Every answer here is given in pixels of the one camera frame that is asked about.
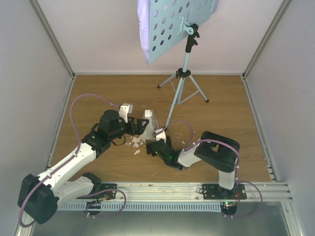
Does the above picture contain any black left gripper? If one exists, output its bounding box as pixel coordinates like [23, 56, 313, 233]
[109, 117, 149, 140]

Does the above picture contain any white metronome body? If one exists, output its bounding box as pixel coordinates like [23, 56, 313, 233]
[140, 110, 159, 141]

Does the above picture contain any light blue music stand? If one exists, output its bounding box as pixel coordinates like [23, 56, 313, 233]
[148, 0, 217, 125]

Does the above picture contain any lilac sheet music paper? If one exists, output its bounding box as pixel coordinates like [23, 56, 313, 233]
[137, 0, 151, 65]

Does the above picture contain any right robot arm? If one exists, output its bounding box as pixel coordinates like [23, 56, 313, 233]
[146, 131, 241, 199]

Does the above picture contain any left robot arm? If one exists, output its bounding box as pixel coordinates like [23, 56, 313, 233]
[18, 110, 150, 228]

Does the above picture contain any white debris flakes pile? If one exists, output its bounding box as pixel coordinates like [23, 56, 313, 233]
[126, 131, 195, 165]

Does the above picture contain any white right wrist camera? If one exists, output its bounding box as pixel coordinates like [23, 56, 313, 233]
[153, 129, 166, 143]

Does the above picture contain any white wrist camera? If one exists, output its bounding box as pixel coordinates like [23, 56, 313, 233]
[119, 103, 133, 123]
[153, 129, 166, 143]

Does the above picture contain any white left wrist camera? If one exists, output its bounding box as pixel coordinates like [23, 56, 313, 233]
[119, 103, 133, 123]

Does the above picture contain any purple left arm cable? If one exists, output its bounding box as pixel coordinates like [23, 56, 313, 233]
[19, 93, 121, 227]

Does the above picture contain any grey slotted cable duct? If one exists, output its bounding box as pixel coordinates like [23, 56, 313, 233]
[58, 202, 223, 212]

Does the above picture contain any left aluminium frame post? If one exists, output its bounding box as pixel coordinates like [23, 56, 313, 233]
[29, 0, 75, 80]

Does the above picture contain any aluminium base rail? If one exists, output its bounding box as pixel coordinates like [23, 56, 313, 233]
[56, 181, 293, 201]

